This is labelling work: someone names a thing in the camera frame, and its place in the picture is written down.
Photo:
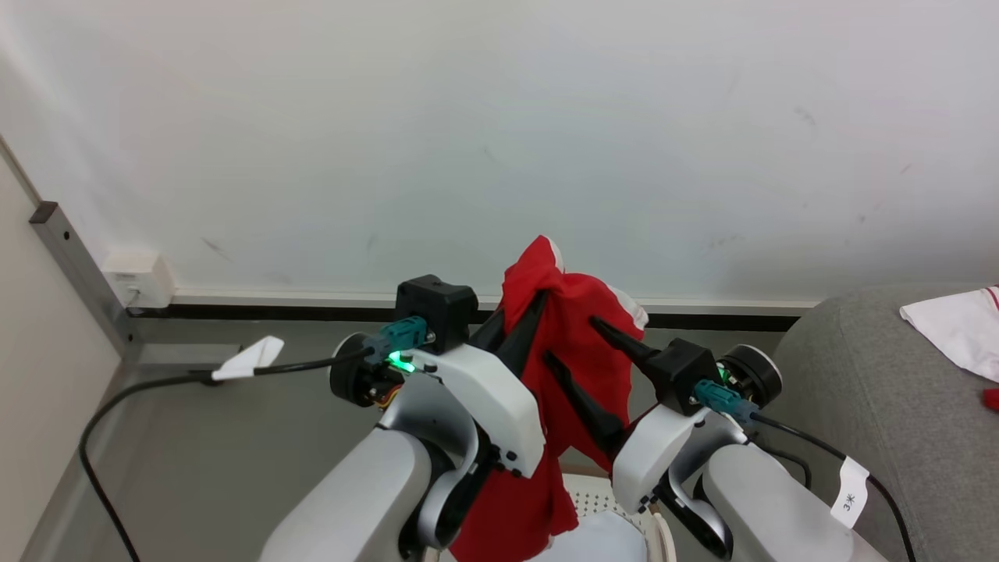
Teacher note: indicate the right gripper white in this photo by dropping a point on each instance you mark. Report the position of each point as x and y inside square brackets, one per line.
[648, 457]

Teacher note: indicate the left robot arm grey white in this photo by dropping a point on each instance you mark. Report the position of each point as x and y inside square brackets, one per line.
[351, 499]

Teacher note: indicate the white and black baseboard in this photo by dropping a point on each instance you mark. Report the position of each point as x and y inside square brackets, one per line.
[296, 306]

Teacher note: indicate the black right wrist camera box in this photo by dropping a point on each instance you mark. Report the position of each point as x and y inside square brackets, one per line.
[680, 375]

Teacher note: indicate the white wall socket box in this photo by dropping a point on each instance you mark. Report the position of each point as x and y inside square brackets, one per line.
[140, 277]

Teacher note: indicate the pale white garment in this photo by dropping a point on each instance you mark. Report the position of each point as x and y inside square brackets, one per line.
[593, 540]

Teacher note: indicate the white tape tag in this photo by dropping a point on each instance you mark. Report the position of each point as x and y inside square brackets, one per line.
[251, 357]

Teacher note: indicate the small red cloth piece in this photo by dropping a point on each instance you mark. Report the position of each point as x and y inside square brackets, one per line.
[992, 399]

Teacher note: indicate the white laundry basket brown rim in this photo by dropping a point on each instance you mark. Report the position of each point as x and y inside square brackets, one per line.
[593, 493]

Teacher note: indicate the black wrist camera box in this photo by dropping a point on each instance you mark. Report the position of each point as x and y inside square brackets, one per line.
[435, 308]
[680, 375]

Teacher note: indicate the white label tag with writing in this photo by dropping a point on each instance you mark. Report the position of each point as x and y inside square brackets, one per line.
[849, 492]

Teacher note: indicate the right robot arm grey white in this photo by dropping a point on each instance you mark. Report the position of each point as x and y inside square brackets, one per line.
[773, 507]

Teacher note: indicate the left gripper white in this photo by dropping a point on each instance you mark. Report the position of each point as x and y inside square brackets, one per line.
[492, 398]

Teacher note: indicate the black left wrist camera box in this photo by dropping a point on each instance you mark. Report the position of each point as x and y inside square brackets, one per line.
[435, 308]

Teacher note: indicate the grey fabric sofa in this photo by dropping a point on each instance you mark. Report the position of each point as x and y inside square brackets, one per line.
[921, 437]

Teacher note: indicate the red garment with white stripes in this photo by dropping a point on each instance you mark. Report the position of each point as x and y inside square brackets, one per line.
[577, 312]

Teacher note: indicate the grey metal frame post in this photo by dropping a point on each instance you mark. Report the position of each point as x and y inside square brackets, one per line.
[82, 273]

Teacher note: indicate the white garment with red trim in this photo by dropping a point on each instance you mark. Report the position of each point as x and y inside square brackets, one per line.
[956, 328]

